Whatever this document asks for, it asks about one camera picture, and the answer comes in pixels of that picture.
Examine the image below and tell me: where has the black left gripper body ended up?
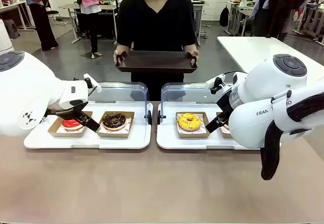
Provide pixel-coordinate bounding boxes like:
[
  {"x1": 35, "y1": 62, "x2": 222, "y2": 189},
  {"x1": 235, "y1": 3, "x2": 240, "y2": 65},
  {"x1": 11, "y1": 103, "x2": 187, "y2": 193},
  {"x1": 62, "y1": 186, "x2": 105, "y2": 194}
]
[{"x1": 45, "y1": 102, "x2": 88, "y2": 118}]

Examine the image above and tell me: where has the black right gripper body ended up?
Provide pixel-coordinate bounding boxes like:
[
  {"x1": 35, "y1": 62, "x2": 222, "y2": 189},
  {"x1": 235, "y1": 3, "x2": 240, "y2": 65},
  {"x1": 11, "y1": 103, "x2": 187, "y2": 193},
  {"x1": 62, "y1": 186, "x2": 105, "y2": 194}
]
[{"x1": 216, "y1": 88, "x2": 236, "y2": 114}]

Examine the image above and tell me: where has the red glazed donut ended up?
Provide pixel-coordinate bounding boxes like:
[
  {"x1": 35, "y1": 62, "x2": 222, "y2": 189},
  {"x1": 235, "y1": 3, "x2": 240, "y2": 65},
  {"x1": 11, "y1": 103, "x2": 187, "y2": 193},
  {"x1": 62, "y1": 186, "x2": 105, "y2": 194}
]
[{"x1": 62, "y1": 119, "x2": 86, "y2": 131}]

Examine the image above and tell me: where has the white printed paper liner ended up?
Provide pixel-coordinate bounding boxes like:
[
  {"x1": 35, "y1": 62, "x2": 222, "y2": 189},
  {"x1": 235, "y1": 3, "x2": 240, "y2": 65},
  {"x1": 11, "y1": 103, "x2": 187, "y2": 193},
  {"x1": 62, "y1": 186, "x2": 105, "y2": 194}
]
[
  {"x1": 178, "y1": 117, "x2": 210, "y2": 135},
  {"x1": 56, "y1": 117, "x2": 91, "y2": 135},
  {"x1": 98, "y1": 117, "x2": 134, "y2": 135}
]

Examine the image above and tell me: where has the brown cardboard donut tray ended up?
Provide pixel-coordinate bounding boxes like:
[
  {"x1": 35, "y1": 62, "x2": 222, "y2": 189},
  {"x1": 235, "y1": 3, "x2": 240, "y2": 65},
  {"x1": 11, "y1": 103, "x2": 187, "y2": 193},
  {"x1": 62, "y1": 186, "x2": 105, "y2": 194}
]
[
  {"x1": 176, "y1": 112, "x2": 211, "y2": 139},
  {"x1": 216, "y1": 112, "x2": 233, "y2": 139},
  {"x1": 47, "y1": 111, "x2": 93, "y2": 138},
  {"x1": 95, "y1": 111, "x2": 135, "y2": 139}
]

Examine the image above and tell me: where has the yellow sprinkled donut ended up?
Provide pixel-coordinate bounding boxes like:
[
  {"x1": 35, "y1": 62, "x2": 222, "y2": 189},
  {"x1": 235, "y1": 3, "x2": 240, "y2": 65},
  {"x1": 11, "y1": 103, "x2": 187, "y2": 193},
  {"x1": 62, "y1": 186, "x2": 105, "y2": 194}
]
[{"x1": 178, "y1": 113, "x2": 203, "y2": 131}]

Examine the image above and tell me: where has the dark brown serving tray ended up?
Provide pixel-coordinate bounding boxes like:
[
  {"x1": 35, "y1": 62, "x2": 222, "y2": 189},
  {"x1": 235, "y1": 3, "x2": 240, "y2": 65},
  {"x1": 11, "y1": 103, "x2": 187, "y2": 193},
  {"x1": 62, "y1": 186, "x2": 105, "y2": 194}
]
[{"x1": 115, "y1": 51, "x2": 198, "y2": 73}]

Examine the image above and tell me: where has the person's left forearm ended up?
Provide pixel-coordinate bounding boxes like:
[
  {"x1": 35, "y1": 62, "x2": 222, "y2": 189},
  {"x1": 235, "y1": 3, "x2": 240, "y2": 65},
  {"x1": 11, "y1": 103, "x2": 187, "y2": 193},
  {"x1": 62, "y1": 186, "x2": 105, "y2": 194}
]
[{"x1": 182, "y1": 42, "x2": 198, "y2": 53}]

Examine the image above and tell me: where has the person's right forearm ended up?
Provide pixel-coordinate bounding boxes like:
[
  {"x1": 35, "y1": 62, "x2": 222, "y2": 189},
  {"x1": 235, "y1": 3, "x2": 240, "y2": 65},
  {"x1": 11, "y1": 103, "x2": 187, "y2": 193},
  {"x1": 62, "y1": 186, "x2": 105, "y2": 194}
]
[{"x1": 115, "y1": 41, "x2": 133, "y2": 53}]

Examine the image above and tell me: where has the chocolate sprinkled donut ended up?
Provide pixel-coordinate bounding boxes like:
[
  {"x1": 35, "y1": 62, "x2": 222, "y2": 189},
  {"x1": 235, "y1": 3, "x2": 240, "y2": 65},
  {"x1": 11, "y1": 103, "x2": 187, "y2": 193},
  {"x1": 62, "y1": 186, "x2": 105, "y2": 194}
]
[{"x1": 102, "y1": 112, "x2": 127, "y2": 130}]

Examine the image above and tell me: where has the person in black trousers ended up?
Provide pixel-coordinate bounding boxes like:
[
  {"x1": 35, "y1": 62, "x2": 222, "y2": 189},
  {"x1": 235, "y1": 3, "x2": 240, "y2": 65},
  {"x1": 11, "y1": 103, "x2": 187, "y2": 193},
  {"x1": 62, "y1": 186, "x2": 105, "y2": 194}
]
[{"x1": 14, "y1": 0, "x2": 59, "y2": 52}]

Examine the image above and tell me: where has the person in pink top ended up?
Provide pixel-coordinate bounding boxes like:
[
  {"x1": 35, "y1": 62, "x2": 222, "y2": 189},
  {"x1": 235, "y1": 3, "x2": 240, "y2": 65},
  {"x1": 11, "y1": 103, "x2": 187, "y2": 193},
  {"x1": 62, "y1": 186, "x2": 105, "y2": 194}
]
[{"x1": 72, "y1": 0, "x2": 104, "y2": 57}]

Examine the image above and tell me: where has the person in black shirt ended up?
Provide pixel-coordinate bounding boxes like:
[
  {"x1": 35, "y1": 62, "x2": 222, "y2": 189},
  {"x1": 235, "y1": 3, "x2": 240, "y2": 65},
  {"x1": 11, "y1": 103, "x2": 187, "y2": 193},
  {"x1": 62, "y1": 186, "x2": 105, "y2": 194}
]
[{"x1": 116, "y1": 0, "x2": 200, "y2": 102}]

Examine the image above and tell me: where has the person with long dark hair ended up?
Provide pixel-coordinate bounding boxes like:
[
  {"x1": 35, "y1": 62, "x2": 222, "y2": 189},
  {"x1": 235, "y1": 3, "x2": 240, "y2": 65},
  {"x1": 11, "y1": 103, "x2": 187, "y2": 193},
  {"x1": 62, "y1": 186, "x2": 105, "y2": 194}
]
[{"x1": 253, "y1": 0, "x2": 310, "y2": 42}]

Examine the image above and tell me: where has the person's left hand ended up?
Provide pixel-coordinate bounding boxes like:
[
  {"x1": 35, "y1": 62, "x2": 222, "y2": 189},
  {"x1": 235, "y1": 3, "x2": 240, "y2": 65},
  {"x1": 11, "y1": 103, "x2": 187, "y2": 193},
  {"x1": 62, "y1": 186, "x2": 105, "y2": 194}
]
[{"x1": 186, "y1": 49, "x2": 200, "y2": 66}]

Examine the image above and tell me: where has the person's right hand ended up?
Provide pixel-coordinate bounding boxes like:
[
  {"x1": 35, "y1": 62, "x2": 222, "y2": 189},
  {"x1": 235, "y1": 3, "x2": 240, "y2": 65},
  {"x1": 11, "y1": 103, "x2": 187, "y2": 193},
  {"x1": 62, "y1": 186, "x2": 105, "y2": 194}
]
[{"x1": 113, "y1": 49, "x2": 129, "y2": 68}]

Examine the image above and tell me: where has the white display tray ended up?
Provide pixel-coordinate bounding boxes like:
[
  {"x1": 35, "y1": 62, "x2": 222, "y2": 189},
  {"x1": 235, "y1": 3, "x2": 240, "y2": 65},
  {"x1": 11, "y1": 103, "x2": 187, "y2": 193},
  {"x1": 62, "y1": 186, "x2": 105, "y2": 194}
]
[
  {"x1": 156, "y1": 101, "x2": 263, "y2": 151},
  {"x1": 24, "y1": 101, "x2": 154, "y2": 150}
]

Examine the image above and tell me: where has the clear plastic display lid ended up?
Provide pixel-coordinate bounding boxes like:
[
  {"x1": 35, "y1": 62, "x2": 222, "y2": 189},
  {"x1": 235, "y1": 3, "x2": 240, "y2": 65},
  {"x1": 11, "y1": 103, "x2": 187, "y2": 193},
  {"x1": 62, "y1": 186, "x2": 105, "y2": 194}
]
[
  {"x1": 161, "y1": 82, "x2": 235, "y2": 122},
  {"x1": 87, "y1": 81, "x2": 149, "y2": 122}
]

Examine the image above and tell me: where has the white side table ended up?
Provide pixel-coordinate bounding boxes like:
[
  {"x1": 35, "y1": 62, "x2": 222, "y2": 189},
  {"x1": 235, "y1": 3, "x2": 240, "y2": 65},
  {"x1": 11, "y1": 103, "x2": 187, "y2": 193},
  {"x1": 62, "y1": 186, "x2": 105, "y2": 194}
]
[{"x1": 217, "y1": 36, "x2": 324, "y2": 75}]

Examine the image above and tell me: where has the black backpack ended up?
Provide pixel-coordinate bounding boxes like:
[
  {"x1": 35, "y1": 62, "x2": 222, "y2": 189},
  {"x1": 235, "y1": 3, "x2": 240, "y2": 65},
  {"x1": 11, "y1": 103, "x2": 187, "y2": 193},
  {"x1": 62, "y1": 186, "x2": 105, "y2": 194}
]
[{"x1": 219, "y1": 5, "x2": 230, "y2": 28}]

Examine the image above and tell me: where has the white air purifier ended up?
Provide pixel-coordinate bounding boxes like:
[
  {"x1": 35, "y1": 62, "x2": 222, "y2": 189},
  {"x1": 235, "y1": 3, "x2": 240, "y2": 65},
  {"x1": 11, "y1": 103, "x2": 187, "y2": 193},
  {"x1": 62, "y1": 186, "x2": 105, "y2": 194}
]
[{"x1": 0, "y1": 19, "x2": 15, "y2": 53}]

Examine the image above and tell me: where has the grey plastic stool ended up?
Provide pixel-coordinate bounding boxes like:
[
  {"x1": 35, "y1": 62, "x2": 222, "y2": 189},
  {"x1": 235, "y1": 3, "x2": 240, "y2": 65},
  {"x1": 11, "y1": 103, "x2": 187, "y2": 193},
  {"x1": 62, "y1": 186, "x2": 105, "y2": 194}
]
[{"x1": 3, "y1": 19, "x2": 21, "y2": 39}]

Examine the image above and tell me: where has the grey background desk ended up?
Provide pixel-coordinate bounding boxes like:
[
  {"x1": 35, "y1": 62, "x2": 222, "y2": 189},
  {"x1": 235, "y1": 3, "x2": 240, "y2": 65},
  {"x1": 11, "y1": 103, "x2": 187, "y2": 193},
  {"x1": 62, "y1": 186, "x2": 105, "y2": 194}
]
[{"x1": 58, "y1": 3, "x2": 119, "y2": 45}]

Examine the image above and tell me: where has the white workbench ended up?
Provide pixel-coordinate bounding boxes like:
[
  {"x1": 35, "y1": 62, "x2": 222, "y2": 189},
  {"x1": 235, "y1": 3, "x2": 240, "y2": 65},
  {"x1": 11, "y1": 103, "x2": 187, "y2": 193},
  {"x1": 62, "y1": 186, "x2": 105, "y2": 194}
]
[{"x1": 0, "y1": 0, "x2": 35, "y2": 32}]

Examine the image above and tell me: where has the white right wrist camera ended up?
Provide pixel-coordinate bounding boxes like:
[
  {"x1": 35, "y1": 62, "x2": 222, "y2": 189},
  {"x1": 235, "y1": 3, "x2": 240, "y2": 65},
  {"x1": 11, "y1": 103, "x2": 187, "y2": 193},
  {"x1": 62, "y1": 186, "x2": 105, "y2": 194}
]
[{"x1": 205, "y1": 74, "x2": 226, "y2": 95}]

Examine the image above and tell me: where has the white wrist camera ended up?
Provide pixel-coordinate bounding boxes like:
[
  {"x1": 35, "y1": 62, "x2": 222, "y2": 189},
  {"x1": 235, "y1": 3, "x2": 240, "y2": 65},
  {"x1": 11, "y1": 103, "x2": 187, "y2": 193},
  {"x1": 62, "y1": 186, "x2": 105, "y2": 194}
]
[
  {"x1": 205, "y1": 74, "x2": 226, "y2": 95},
  {"x1": 83, "y1": 73, "x2": 102, "y2": 94}
]

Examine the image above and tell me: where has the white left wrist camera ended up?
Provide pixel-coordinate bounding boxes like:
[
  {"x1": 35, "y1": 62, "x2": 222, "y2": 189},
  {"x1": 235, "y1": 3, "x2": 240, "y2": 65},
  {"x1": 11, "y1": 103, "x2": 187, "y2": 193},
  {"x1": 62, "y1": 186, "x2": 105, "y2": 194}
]
[{"x1": 83, "y1": 73, "x2": 102, "y2": 94}]

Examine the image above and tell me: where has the black cable sleeve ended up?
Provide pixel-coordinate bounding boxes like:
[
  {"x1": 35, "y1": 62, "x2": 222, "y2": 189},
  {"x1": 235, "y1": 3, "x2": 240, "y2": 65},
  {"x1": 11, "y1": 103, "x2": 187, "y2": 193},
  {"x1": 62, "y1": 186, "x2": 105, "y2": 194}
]
[{"x1": 260, "y1": 92, "x2": 324, "y2": 181}]

